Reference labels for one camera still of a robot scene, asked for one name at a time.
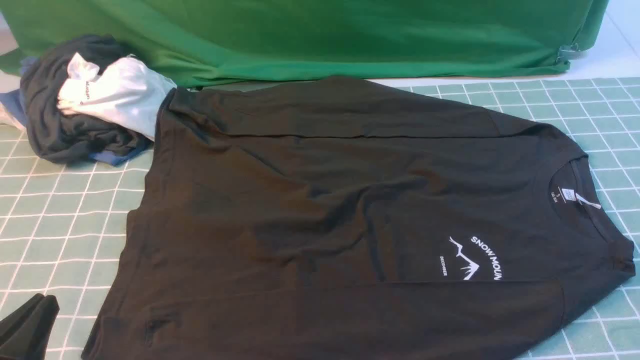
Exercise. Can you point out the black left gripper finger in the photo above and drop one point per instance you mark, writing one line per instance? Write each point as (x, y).
(9, 326)
(37, 318)

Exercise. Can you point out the dark gray long-sleeved shirt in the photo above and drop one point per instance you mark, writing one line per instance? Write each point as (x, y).
(341, 219)

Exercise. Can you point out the white crumpled shirt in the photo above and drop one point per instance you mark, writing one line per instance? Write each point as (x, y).
(127, 93)

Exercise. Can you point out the green grid table mat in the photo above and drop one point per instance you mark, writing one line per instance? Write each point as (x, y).
(63, 226)

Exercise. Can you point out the dark gray crumpled garment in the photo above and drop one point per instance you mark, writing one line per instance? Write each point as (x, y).
(64, 139)

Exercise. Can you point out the green backdrop cloth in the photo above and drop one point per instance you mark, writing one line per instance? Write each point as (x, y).
(210, 42)

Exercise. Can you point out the metal binder clip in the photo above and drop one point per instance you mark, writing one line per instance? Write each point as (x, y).
(567, 53)

